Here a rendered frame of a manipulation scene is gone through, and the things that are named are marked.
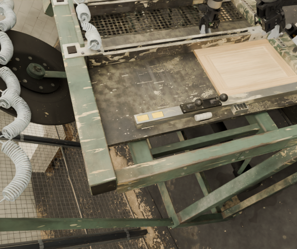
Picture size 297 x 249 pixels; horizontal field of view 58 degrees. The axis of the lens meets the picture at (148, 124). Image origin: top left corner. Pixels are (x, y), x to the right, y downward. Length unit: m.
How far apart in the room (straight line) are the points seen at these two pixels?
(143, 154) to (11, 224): 0.60
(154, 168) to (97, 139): 0.25
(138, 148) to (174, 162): 0.20
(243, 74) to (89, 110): 0.85
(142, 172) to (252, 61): 0.95
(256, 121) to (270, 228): 1.38
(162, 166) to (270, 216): 1.70
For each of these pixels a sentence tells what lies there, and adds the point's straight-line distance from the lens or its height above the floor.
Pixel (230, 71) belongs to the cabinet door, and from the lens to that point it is 1.54.
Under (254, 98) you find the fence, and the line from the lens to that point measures 1.42.
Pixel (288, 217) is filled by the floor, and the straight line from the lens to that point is 2.58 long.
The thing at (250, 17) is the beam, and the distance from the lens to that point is 1.98.
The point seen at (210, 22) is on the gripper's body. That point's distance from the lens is 1.61.
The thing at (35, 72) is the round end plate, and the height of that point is 1.86.
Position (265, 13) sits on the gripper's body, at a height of 1.52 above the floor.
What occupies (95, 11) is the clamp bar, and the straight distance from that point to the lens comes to 1.81.
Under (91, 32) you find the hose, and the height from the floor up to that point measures 1.85.
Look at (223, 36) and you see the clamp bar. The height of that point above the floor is 1.17.
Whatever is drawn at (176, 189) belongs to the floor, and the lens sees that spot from 3.17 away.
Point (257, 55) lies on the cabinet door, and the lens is 1.71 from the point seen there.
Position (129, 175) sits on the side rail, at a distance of 1.04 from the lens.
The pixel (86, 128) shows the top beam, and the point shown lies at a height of 1.88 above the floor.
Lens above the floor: 2.42
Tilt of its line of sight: 42 degrees down
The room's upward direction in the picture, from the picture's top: 77 degrees counter-clockwise
